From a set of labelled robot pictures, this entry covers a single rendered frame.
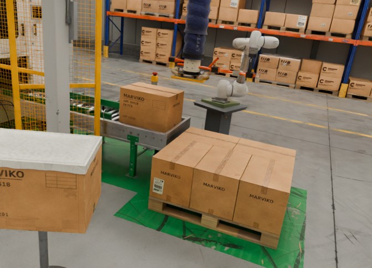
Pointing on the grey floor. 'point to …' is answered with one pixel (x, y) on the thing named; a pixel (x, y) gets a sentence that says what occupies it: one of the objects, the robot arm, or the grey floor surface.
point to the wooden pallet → (153, 203)
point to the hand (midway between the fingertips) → (249, 73)
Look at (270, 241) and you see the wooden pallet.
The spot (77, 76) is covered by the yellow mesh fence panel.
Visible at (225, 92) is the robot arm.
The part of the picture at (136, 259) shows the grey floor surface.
